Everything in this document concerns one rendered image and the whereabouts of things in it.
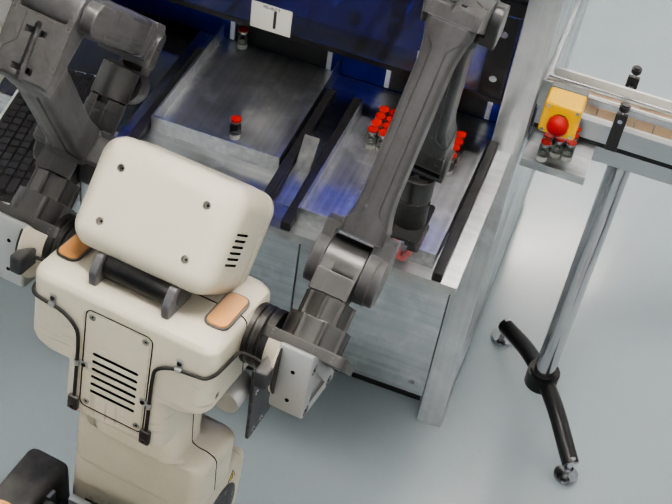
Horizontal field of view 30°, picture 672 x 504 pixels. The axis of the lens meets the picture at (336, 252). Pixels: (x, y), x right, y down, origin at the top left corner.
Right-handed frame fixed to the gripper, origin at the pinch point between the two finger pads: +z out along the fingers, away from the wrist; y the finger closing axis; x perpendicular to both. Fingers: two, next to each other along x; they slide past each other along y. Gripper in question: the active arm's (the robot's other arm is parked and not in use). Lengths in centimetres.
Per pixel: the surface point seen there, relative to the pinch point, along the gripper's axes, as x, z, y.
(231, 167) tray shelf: 36.4, 2.8, 10.2
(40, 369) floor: 83, 91, 13
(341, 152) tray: 19.5, 2.6, 23.7
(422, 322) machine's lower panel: -2, 57, 39
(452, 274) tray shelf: -9.3, 2.5, 2.4
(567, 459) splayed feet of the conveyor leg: -43, 84, 37
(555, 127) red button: -17.3, -9.4, 35.9
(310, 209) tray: 19.1, 2.5, 6.1
